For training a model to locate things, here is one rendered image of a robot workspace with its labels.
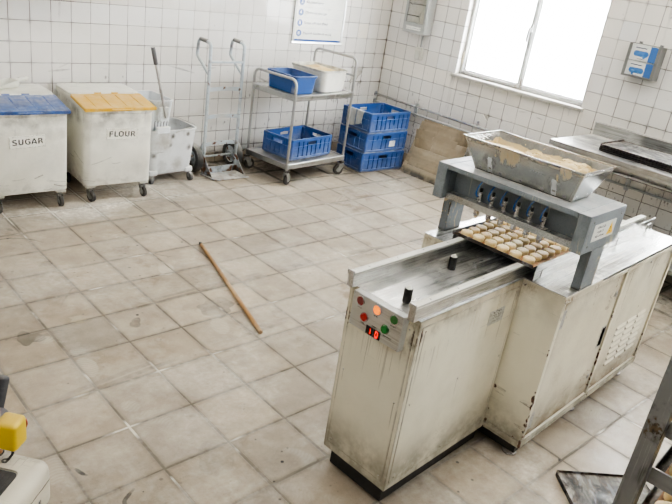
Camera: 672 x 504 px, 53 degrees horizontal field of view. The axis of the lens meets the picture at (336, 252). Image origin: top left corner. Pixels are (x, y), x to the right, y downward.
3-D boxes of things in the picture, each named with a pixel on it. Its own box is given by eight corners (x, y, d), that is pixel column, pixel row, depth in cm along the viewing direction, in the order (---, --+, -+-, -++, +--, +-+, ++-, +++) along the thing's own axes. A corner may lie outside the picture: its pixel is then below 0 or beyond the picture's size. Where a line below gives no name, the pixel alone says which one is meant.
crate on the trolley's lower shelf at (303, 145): (301, 144, 673) (303, 124, 665) (330, 154, 652) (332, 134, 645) (261, 150, 632) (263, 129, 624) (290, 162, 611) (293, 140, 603)
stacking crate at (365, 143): (377, 139, 732) (380, 121, 724) (404, 150, 706) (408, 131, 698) (337, 142, 692) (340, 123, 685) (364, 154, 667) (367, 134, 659)
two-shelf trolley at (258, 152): (302, 157, 697) (317, 45, 652) (345, 174, 665) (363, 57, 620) (241, 167, 635) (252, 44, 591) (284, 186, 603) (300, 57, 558)
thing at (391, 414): (421, 402, 330) (461, 235, 295) (479, 440, 310) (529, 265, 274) (319, 460, 282) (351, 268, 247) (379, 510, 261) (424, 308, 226)
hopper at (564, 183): (492, 159, 311) (499, 129, 306) (606, 198, 277) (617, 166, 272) (456, 165, 291) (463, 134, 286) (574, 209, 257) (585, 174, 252)
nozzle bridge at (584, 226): (464, 220, 331) (480, 153, 317) (603, 279, 287) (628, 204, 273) (423, 231, 308) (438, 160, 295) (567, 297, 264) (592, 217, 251)
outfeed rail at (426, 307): (637, 224, 366) (641, 212, 364) (642, 226, 365) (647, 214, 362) (405, 319, 228) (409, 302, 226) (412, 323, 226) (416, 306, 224)
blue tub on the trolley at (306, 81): (288, 84, 625) (290, 67, 618) (317, 94, 601) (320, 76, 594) (263, 85, 604) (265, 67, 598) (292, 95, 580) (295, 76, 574)
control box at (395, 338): (354, 320, 252) (360, 287, 246) (403, 350, 237) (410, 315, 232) (347, 322, 249) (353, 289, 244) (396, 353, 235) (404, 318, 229)
